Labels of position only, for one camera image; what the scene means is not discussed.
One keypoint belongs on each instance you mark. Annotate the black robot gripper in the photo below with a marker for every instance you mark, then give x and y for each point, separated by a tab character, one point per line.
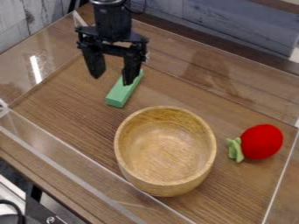
95	46

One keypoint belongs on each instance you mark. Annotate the green rectangular block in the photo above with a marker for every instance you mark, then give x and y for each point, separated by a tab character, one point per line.
120	92

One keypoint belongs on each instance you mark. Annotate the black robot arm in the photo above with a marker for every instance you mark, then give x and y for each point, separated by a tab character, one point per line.
111	37

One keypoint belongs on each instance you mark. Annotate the brown wooden bowl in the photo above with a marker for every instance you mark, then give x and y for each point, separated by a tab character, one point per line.
166	150

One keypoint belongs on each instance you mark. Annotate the grey sofa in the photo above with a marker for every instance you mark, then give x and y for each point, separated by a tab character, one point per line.
260	25

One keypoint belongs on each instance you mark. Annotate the red plush strawberry toy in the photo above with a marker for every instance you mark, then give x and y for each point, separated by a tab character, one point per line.
258	143

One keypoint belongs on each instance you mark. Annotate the clear acrylic front barrier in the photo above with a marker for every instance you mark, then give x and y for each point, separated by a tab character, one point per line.
84	186

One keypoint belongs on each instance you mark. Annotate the black metal table leg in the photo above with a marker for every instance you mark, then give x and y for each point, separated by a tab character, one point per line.
36	210

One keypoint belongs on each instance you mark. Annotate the clear acrylic corner bracket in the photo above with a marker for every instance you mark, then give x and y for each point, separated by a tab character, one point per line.
79	21

